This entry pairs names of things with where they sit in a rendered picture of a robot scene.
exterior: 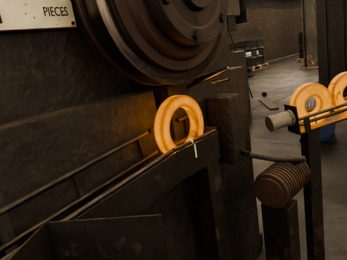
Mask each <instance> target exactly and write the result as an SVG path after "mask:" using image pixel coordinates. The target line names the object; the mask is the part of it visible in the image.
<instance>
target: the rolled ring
mask: <svg viewBox="0 0 347 260"><path fill-rule="evenodd" d="M179 107H182V108H183V109H184V110H185V111H186V113H187V115H188V117H189V120H190V132H189V135H188V137H187V139H186V141H185V142H187V141H189V140H192V139H194V138H196V137H198V136H200V135H202V134H203V128H204V122H203V115H202V112H201V109H200V107H199V105H198V103H197V102H196V101H195V100H194V99H193V98H191V97H190V96H187V95H173V96H170V97H169V98H167V99H166V100H165V101H164V102H163V103H162V104H161V105H160V107H159V108H158V110H157V113H156V116H155V120H154V136H155V140H156V143H157V145H158V147H159V149H160V150H161V151H162V152H163V153H166V152H168V151H169V150H171V149H172V148H175V147H177V146H176V145H175V144H174V142H173V141H172V138H171V135H170V121H171V118H172V115H173V114H174V112H175V111H176V110H177V109H178V108H179Z"/></svg>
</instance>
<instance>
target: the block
mask: <svg viewBox="0 0 347 260"><path fill-rule="evenodd" d="M206 102H207V110H208V118H209V126H210V127H217V130H218V140H219V150H220V159H218V162H219V163H225V164H231V165H237V164H239V163H240V162H242V161H243V160H245V159H246V156H244V155H241V154H240V150H241V149H244V150H246V143H245V133H244V123H243V113H242V103H241V96H240V94H237V93H228V94H217V95H214V96H211V97H209V98H207V100H206Z"/></svg>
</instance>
